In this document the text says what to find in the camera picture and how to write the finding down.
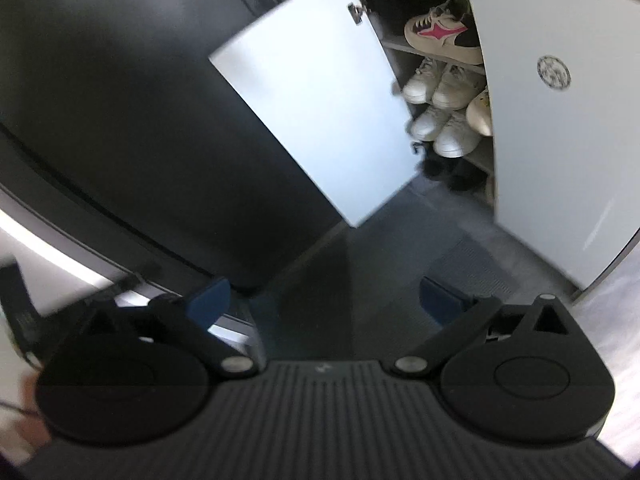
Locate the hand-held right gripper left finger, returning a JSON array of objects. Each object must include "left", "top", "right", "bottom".
[{"left": 80, "top": 277, "right": 256, "bottom": 376}]

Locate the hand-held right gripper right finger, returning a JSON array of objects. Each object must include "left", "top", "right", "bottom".
[{"left": 391, "top": 275, "right": 572, "bottom": 376}]

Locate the white chunky leather sneaker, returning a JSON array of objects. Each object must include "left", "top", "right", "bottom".
[
  {"left": 410, "top": 104, "right": 453, "bottom": 142},
  {"left": 432, "top": 110, "right": 482, "bottom": 158}
]

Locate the cream clog with brown strap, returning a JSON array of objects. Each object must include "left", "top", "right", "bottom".
[{"left": 466, "top": 87, "right": 493, "bottom": 137}]

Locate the white shoe cabinet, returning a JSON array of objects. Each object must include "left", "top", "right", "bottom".
[{"left": 207, "top": 0, "right": 640, "bottom": 306}]

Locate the grey floor mat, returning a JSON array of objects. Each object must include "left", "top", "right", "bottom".
[{"left": 245, "top": 180, "right": 640, "bottom": 361}]

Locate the white cabinet door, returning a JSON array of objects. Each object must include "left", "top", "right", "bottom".
[
  {"left": 207, "top": 0, "right": 426, "bottom": 228},
  {"left": 457, "top": 0, "right": 640, "bottom": 293}
]

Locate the round grey sticker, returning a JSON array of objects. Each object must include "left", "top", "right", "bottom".
[{"left": 537, "top": 55, "right": 572, "bottom": 92}]

